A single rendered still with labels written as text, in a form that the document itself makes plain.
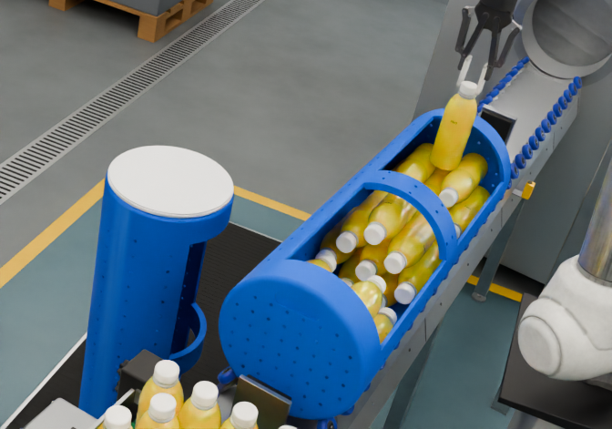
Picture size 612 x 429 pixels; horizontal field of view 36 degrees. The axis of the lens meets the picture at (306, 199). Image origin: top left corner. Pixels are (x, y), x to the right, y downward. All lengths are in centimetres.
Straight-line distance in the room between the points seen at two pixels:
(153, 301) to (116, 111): 242
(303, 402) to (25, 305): 178
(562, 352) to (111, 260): 99
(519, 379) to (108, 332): 94
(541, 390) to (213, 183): 82
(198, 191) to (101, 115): 238
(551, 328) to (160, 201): 85
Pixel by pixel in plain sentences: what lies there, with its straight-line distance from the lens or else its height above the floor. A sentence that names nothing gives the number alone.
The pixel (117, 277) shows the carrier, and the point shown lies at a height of 83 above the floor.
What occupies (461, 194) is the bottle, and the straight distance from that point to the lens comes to 212.
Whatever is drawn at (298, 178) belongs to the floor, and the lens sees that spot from 418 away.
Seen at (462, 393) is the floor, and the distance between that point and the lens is 334.
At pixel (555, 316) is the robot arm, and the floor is 124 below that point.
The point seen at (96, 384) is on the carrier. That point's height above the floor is 49.
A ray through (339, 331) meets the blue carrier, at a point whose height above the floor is 118.
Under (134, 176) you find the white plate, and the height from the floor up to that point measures 104.
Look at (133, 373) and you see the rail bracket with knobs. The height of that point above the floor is 100.
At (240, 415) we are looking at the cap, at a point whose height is 111.
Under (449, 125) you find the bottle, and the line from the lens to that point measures 211.
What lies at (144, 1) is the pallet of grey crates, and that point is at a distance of 513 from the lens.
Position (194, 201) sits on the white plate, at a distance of 201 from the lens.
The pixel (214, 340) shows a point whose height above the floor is 15.
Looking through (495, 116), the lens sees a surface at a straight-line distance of 266.
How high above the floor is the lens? 215
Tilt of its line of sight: 32 degrees down
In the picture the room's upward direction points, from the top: 14 degrees clockwise
